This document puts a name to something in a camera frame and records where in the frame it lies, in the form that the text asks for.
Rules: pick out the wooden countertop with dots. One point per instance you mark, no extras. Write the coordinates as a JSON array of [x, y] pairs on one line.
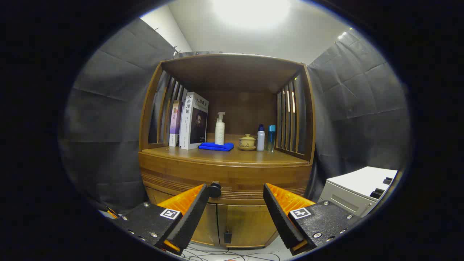
[[246, 156]]

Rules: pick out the white appliance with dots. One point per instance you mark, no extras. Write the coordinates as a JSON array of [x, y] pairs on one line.
[[355, 181]]

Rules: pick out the blue folded cloth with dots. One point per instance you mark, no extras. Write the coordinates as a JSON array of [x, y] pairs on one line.
[[215, 146]]

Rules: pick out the white book with portrait cover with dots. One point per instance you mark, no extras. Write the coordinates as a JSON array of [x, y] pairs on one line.
[[195, 123]]

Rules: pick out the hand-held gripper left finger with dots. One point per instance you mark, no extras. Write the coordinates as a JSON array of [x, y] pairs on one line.
[[192, 217]]

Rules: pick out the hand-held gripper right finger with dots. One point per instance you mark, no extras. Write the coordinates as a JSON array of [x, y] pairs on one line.
[[281, 217]]

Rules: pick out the small orange object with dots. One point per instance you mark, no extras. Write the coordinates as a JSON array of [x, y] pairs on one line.
[[113, 214]]

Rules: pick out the purple book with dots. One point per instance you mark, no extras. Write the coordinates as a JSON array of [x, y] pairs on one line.
[[175, 123]]

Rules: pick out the white bottle with blue cap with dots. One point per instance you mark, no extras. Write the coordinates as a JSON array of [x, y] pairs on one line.
[[260, 141]]

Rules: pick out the black backdrop cloth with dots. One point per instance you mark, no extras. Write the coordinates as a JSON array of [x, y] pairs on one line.
[[108, 108]]

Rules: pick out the wooden cabinet door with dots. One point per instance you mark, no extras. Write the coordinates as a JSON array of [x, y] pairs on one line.
[[250, 221], [210, 224]]

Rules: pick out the wooden cabinet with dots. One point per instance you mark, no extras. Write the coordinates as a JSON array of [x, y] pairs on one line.
[[232, 72]]

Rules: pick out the clear teal bottle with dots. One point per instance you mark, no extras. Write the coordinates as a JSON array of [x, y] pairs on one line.
[[271, 139]]

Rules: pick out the white pump bottle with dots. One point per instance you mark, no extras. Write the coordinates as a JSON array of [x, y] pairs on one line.
[[219, 132]]

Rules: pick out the yellow lidded teacup with saucer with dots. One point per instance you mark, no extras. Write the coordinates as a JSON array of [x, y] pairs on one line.
[[247, 141]]

